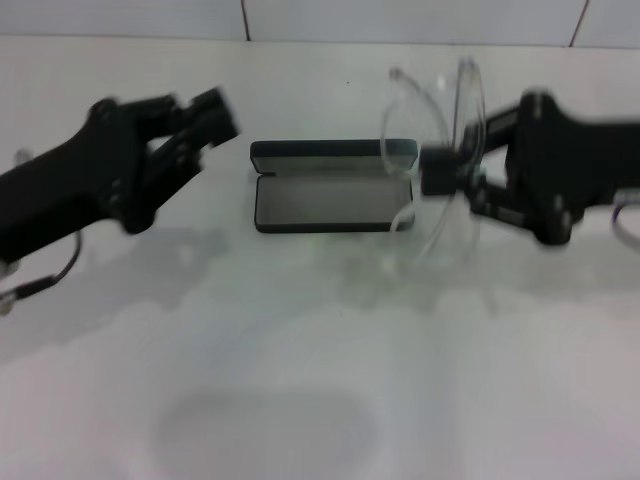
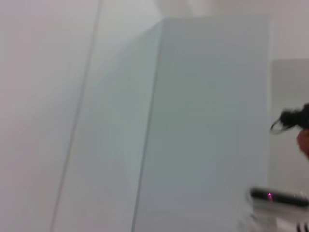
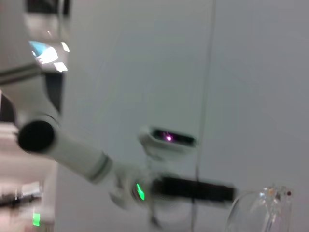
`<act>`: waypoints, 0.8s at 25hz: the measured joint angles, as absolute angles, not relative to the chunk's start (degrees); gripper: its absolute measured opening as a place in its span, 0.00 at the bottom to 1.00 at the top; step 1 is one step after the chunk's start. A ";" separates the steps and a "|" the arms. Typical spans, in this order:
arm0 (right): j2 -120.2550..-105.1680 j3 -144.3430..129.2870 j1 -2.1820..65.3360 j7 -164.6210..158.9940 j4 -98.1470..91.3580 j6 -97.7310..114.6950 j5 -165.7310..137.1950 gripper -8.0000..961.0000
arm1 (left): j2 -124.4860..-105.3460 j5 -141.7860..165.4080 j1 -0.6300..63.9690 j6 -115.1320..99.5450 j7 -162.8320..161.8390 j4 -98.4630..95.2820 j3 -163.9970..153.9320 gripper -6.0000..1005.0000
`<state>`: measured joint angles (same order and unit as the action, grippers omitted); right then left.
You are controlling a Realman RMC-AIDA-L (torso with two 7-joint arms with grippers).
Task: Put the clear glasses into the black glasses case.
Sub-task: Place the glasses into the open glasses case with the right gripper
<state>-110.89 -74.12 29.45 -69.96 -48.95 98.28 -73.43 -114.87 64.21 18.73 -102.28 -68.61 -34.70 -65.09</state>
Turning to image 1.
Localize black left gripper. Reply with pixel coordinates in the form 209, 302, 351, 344
0, 87, 242, 264

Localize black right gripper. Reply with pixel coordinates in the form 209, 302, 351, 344
419, 89, 640, 246

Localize clear white glasses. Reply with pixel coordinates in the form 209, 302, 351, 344
379, 57, 489, 261

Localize black glasses case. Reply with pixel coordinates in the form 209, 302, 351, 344
249, 138, 418, 234

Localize left arm cable with connector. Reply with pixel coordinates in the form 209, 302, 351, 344
0, 232, 84, 315

